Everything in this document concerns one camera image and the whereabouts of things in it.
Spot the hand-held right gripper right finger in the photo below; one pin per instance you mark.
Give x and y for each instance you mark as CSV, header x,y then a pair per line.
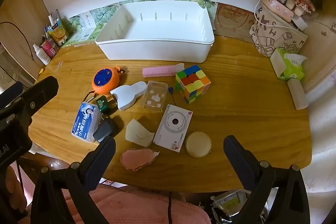
x,y
236,161

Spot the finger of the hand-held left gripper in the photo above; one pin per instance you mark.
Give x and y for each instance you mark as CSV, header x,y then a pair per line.
x,y
42,92
11,94

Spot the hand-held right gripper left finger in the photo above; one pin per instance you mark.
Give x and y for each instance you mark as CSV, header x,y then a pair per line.
x,y
101,158

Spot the black charger adapter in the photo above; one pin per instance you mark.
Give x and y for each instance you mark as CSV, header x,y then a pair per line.
x,y
105,129

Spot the pink fuzzy pad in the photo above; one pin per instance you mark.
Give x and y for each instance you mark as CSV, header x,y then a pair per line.
x,y
136,159

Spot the blue tissue packet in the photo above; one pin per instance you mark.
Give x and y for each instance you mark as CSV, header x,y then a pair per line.
x,y
84,121

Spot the round cream compact case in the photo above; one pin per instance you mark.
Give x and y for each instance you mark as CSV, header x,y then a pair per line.
x,y
198,144

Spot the cream envelope-shaped pouch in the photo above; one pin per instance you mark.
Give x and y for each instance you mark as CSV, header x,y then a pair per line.
x,y
137,133

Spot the green perfume bottle gold cap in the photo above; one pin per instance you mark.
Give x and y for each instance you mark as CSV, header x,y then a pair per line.
x,y
105,104

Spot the white bottle-shaped plastic piece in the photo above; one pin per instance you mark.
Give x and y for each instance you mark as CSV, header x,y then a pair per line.
x,y
127,95

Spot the clear plastic box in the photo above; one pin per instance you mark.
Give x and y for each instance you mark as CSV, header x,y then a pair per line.
x,y
155,95

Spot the multicoloured puzzle cube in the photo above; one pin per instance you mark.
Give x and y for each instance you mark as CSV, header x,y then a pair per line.
x,y
193,85

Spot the pink comb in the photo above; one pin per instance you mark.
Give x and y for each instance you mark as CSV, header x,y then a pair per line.
x,y
157,71

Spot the white plastic storage bin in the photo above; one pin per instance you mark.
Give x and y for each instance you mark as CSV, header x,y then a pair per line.
x,y
157,48

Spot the small white bottle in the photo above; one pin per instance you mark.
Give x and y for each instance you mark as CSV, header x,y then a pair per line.
x,y
42,56

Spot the white plastic bag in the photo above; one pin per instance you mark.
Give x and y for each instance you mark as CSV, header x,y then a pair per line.
x,y
231,204

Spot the pink can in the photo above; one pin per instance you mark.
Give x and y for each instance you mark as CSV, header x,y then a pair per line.
x,y
50,48

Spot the pink fuzzy clothing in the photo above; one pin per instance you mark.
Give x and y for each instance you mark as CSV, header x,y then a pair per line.
x,y
131,208

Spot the orange fruit print packet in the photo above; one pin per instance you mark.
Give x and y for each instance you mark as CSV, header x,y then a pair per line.
x,y
59,31

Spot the wooden cabinet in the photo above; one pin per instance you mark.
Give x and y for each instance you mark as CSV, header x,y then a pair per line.
x,y
23,16

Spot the white tissue box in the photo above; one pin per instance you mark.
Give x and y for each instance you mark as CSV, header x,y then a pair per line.
x,y
85,26

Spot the white paper roll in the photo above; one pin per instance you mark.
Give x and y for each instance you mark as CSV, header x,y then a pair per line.
x,y
298,95

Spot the green tissue pack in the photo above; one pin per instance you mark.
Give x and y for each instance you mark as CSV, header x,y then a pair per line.
x,y
290,69

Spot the printed fabric storage bag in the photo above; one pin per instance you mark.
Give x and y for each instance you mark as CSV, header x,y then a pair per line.
x,y
273,35

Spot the cardboard with red drawing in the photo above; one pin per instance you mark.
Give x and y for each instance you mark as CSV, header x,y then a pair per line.
x,y
233,20

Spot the pink round box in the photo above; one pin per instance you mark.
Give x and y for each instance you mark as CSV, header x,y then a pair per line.
x,y
275,7

